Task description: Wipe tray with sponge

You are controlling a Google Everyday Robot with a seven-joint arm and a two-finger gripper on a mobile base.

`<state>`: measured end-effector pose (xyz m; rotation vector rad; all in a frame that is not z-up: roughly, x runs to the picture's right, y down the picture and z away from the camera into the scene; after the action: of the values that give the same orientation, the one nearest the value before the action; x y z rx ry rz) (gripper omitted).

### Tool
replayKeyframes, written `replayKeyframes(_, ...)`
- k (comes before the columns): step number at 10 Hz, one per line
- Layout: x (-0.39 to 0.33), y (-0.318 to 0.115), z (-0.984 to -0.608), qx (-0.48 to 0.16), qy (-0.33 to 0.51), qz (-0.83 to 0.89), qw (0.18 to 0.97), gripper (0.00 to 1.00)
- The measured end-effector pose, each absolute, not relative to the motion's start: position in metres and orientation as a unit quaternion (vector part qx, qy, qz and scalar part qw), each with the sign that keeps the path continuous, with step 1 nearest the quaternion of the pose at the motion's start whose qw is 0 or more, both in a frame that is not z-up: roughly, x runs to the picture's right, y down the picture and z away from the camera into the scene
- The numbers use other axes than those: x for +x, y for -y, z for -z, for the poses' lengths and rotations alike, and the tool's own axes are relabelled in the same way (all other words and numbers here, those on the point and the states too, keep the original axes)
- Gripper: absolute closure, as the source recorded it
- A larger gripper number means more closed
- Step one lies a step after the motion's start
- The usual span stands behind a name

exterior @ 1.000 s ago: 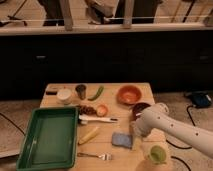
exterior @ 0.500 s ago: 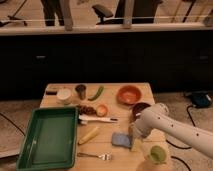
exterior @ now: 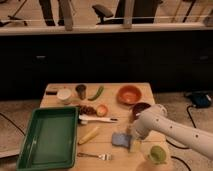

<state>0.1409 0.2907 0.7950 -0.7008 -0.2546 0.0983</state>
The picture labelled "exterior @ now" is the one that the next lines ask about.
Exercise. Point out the yellow corn cob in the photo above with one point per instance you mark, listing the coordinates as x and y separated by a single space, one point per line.
88 136

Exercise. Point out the green cup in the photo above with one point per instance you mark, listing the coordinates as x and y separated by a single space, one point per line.
157 155

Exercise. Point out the green plastic tray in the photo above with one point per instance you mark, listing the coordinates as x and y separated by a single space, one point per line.
50 140

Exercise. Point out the blue sponge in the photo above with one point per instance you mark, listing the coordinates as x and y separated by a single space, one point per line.
121 139

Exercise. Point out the dark maroon bowl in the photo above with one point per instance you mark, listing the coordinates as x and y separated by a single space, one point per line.
137 108

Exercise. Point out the brown grape bunch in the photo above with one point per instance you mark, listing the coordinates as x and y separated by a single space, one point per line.
87 110

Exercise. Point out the white cup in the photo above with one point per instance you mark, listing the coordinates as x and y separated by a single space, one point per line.
64 96

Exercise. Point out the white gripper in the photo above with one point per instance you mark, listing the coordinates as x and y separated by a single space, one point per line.
140 129

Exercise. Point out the wooden post right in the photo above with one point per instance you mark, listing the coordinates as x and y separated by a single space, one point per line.
128 13

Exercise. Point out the wooden post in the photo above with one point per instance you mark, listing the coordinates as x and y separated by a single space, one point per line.
128 13
66 10

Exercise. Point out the orange peach fruit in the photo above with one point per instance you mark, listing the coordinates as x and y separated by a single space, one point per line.
101 110

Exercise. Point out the black office chair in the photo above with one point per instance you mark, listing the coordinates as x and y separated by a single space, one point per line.
103 13

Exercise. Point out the orange bowl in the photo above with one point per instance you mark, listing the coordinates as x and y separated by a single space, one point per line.
129 95

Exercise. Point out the green pepper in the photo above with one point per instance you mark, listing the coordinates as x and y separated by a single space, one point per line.
97 94

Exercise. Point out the silver fork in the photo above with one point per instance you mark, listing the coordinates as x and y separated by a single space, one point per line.
99 156

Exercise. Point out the dark metal cup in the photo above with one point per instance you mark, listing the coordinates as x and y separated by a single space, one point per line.
81 91

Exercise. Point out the wooden post left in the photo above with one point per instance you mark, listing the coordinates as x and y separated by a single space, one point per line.
66 10

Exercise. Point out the blue black floor device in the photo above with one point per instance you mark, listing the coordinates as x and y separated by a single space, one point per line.
199 99

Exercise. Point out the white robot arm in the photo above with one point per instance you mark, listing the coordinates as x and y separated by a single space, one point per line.
155 118

